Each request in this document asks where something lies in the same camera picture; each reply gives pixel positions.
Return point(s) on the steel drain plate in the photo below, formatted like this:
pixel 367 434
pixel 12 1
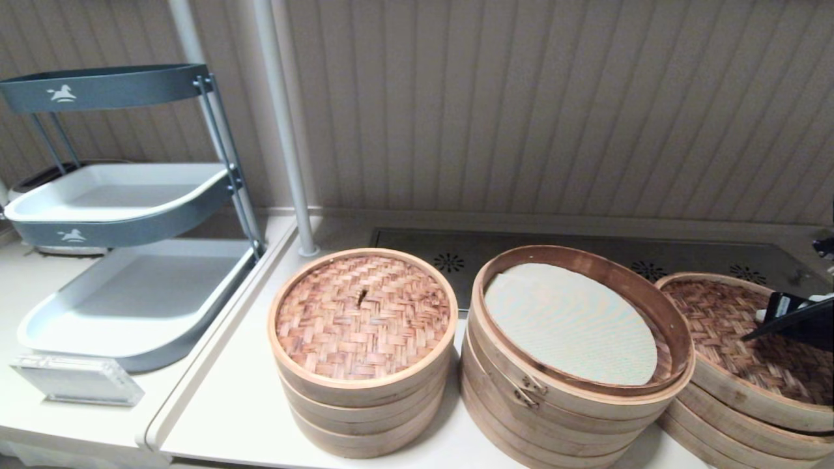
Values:
pixel 717 254

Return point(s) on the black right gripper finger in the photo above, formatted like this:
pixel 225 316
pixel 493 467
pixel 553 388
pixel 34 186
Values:
pixel 808 329
pixel 788 307

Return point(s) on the small woven bamboo steamer lid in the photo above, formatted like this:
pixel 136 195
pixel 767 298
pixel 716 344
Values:
pixel 361 316

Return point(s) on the small bamboo steamer basket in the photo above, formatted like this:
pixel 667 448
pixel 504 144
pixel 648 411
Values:
pixel 365 422
pixel 365 448

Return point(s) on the grey-blue white-lined rack tray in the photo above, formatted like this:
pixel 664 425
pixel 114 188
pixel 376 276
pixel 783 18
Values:
pixel 143 298

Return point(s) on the white steamer liner sheet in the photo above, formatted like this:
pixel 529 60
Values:
pixel 567 319

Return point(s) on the clear acrylic warning sign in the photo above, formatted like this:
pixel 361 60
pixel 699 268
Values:
pixel 77 380

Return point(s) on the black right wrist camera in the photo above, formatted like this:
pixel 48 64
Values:
pixel 826 247

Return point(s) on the large woven bamboo steamer lid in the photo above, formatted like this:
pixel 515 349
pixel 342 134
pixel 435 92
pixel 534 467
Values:
pixel 717 312

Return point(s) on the grey-blue metal rack frame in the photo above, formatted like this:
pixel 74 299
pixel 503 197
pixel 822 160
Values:
pixel 224 147

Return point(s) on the grey-blue rack tray horse logo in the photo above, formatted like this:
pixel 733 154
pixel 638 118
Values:
pixel 130 88
pixel 117 193

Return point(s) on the white support pole with flange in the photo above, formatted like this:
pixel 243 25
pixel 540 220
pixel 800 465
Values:
pixel 280 98

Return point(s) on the bamboo steamer with liner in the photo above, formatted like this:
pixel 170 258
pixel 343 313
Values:
pixel 573 410

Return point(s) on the large bamboo steamer basket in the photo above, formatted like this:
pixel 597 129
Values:
pixel 554 456
pixel 704 448

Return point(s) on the right bamboo steamer stack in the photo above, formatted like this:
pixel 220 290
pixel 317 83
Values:
pixel 749 430

